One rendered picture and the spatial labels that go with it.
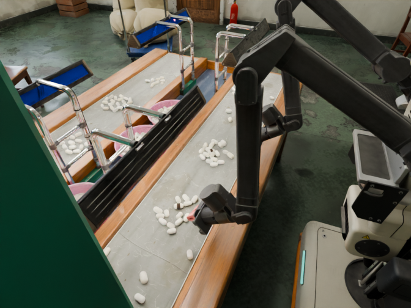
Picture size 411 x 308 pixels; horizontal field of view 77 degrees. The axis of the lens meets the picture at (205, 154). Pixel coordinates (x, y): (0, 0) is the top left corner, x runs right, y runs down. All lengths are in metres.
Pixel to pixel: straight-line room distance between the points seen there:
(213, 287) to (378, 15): 5.19
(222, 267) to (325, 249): 0.82
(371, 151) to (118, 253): 0.88
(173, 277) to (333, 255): 0.95
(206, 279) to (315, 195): 1.47
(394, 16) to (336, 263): 4.63
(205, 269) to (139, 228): 0.29
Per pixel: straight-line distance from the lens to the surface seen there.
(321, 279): 1.51
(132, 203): 1.05
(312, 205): 2.11
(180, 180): 1.12
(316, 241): 1.60
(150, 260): 0.94
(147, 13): 4.20
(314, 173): 2.36
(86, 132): 1.17
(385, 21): 5.61
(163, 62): 2.15
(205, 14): 5.77
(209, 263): 0.89
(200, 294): 0.86
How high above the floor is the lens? 1.58
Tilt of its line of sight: 43 degrees down
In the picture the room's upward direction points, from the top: 1 degrees clockwise
